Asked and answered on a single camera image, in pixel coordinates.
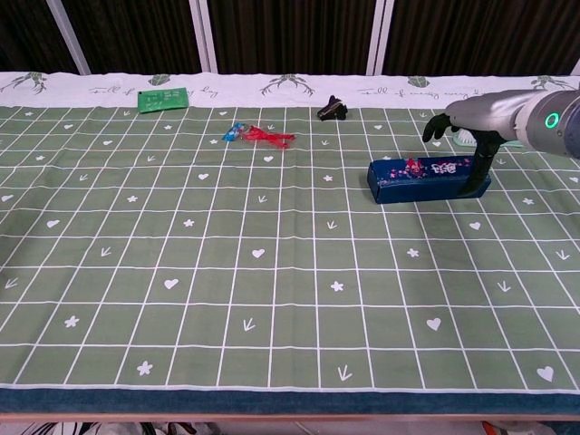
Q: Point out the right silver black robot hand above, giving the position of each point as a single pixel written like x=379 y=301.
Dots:
x=489 y=115

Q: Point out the blue glasses case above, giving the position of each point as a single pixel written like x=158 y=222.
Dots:
x=421 y=188

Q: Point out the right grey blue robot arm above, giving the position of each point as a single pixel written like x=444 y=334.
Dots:
x=557 y=131

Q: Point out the mint green brush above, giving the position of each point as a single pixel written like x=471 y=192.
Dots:
x=464 y=138

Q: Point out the black staple remover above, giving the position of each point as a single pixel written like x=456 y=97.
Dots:
x=331 y=111

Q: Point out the red candy wrapper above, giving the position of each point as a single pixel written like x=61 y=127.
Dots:
x=265 y=136

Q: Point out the blue candy wrapper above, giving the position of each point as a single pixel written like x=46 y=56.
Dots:
x=232 y=132

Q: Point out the green grid tablecloth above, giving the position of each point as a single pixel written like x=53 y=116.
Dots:
x=254 y=290

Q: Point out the black white patterned bag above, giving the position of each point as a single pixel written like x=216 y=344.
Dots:
x=54 y=428

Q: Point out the white aluminium partition post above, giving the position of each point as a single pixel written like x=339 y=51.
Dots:
x=379 y=36
x=577 y=68
x=203 y=36
x=68 y=36

